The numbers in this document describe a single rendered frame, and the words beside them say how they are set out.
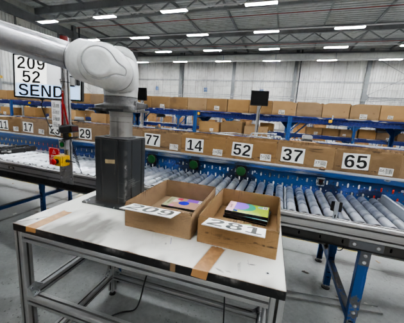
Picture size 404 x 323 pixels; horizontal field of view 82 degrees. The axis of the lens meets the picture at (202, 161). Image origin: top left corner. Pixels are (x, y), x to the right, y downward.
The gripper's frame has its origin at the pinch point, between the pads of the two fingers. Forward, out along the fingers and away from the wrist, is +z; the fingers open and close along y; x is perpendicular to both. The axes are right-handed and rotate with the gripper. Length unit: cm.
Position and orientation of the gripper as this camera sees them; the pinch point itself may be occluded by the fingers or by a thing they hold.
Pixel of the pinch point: (26, 147)
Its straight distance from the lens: 172.4
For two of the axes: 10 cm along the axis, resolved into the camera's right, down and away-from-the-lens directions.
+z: 3.2, -1.5, 9.3
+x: -0.7, 9.8, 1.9
